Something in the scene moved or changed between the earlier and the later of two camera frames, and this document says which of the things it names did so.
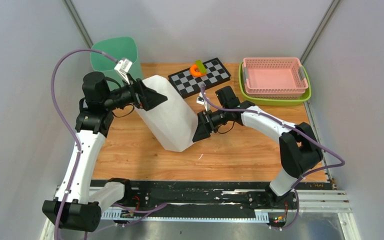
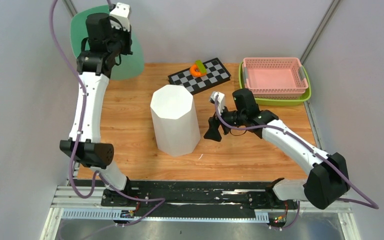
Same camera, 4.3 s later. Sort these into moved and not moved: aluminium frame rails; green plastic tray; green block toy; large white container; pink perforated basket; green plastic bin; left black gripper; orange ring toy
Moved: green plastic bin; left black gripper; large white container
Not moved: orange ring toy; green block toy; aluminium frame rails; green plastic tray; pink perforated basket
